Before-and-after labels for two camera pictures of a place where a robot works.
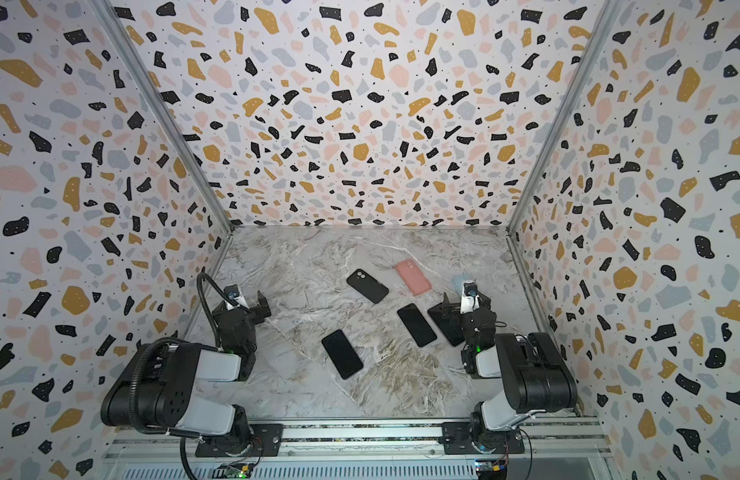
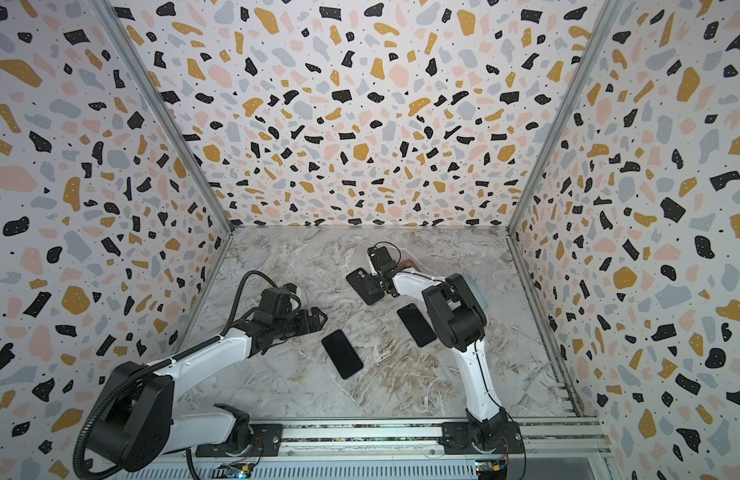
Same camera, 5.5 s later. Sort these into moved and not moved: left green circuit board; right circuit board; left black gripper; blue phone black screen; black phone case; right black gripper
Moved: right black gripper; left black gripper
Not moved: blue phone black screen; left green circuit board; right circuit board; black phone case
